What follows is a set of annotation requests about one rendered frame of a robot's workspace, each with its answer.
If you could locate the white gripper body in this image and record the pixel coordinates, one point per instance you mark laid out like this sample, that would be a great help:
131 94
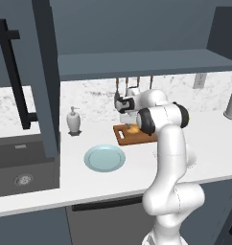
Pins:
128 118

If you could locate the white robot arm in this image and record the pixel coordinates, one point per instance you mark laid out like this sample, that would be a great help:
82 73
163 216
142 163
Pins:
167 150

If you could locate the brown wooden cutting board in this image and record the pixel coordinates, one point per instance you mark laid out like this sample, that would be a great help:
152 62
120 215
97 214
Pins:
134 138

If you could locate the dark grey cabinet door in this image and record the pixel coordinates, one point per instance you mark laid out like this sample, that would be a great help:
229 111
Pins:
46 79

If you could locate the dark grey base cabinet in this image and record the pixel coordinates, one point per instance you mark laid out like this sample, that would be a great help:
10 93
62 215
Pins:
217 210
28 228

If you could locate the pale blue round plate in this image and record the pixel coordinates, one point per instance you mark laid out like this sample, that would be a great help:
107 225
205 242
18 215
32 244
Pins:
104 158

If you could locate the white soap dispenser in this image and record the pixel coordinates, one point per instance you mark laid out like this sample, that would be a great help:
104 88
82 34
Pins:
73 122

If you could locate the grey dishwasher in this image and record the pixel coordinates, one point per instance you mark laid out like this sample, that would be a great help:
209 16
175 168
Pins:
105 226

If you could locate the dark grey sink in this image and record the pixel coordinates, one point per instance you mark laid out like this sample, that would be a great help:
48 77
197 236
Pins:
18 166

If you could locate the open dark grey wall cabinet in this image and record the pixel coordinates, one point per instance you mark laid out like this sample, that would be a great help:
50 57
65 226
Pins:
137 63

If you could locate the grey wall socket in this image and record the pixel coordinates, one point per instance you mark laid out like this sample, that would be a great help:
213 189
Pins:
200 81

